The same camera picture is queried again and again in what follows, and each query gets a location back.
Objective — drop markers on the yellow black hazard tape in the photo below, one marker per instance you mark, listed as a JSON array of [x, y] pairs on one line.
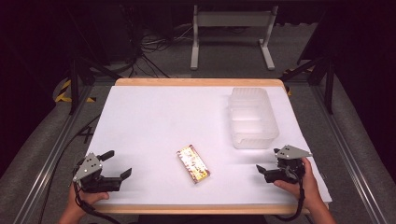
[[63, 93], [289, 91]]

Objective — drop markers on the person's right hand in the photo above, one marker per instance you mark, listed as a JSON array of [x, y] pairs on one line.
[[311, 189]]

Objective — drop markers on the person's left hand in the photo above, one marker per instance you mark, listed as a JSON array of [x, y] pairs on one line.
[[91, 198]]

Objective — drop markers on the person's dark clothing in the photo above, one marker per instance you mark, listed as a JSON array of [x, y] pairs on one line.
[[202, 219]]

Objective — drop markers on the black metal stand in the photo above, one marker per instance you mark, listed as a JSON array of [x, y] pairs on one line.
[[328, 81], [74, 84]]

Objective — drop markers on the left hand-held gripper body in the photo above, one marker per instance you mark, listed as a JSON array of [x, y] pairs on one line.
[[93, 182]]

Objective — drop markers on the yellow patterned snack bar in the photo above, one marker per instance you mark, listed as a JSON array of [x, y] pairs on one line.
[[193, 164]]

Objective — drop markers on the clear plastic container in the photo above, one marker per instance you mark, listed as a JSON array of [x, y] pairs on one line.
[[252, 121]]

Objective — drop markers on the white metal stand frame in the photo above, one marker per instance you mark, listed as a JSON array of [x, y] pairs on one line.
[[232, 19]]

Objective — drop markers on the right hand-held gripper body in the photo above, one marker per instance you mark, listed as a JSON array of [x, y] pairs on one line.
[[288, 169]]

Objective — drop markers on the aluminium rail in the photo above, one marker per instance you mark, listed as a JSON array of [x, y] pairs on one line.
[[46, 165], [348, 149]]

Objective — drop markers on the white table mat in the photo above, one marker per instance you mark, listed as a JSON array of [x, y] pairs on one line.
[[162, 124]]

